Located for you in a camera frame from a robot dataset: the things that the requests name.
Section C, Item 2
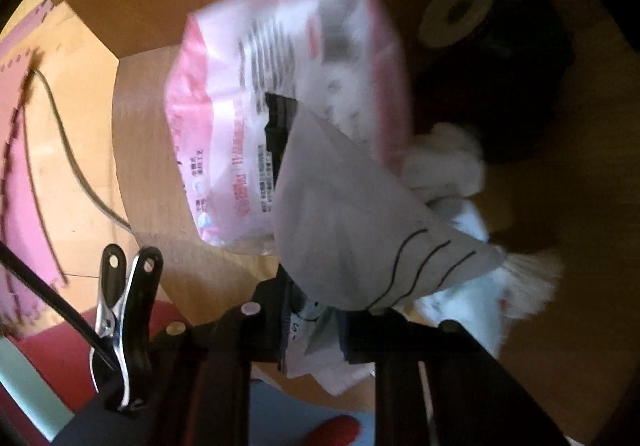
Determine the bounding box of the thick black gripper cable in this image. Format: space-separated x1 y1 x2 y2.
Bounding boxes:
0 243 123 379

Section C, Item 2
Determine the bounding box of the pink foam floor mat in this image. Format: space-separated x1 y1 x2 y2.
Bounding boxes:
0 0 71 327

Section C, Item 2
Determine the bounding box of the red soft object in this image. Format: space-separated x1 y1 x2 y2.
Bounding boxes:
305 415 362 446

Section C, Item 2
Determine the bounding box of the wooden desk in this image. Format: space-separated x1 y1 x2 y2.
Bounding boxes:
45 0 640 446

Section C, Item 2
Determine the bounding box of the black lumpy object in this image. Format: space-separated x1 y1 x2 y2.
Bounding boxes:
415 0 576 167

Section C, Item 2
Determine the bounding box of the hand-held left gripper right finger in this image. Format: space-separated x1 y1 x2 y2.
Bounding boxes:
339 308 571 446

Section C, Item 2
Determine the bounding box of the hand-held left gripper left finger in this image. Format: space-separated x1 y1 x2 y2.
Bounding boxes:
149 275 302 446

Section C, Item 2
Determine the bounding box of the white feather shuttlecock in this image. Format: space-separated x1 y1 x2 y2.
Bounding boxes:
500 248 563 317

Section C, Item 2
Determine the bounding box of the metal spring clip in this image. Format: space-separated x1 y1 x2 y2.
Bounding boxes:
90 243 165 414

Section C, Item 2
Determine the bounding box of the pink wet wipes packet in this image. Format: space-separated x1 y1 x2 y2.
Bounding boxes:
165 0 413 257

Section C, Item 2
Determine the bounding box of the white printed paper sheet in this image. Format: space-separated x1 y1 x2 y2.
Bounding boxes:
272 113 506 397

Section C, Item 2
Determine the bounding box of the grey floor cable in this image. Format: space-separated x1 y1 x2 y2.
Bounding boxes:
32 68 133 231

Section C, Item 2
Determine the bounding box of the red bin with green rim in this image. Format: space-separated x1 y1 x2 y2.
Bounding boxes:
0 298 191 442

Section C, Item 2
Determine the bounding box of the white plastic packaging tray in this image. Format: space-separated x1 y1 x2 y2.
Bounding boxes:
415 198 516 359

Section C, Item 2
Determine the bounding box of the white soft tissue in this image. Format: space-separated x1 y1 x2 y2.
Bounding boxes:
402 122 488 199

